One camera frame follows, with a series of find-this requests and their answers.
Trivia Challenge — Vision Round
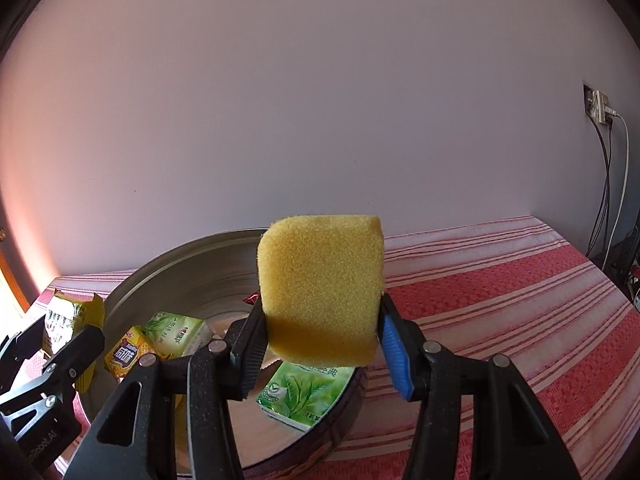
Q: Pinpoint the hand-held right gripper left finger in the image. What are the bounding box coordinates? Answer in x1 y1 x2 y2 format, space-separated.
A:
74 296 268 480

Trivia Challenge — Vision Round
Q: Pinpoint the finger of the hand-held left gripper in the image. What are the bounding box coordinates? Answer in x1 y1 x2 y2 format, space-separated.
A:
0 326 106 436
0 316 48 396

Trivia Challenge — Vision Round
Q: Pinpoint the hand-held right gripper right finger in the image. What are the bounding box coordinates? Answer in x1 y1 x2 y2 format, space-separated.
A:
377 292 583 480

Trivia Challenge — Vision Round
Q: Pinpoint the yellow green packet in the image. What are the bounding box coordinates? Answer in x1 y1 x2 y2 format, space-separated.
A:
42 291 106 392

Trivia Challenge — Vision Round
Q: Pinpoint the yellow snack packet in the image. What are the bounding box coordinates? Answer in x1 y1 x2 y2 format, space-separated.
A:
103 326 158 378

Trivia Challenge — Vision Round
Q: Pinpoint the green tissue pack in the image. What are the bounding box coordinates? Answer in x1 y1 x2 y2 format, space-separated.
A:
141 310 211 361
256 360 355 433

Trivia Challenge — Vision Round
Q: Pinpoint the round printed cookie tin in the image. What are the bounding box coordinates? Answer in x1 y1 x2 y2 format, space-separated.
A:
75 228 370 471

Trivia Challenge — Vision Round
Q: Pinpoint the yellow sponge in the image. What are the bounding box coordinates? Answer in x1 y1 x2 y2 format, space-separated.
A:
256 214 386 368

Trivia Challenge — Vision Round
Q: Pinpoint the wooden door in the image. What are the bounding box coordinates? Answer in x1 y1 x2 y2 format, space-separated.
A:
0 225 31 316

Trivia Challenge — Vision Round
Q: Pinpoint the red white striped tablecloth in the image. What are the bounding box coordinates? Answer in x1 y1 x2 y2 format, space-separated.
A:
30 215 636 480

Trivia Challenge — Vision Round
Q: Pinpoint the dark object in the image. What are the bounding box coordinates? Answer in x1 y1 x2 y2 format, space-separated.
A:
612 225 640 311

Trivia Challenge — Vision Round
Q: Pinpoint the white cable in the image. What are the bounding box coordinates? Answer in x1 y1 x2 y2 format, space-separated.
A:
602 107 630 271

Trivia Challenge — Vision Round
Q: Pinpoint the wall socket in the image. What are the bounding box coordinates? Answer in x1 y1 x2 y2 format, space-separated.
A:
582 80 615 128

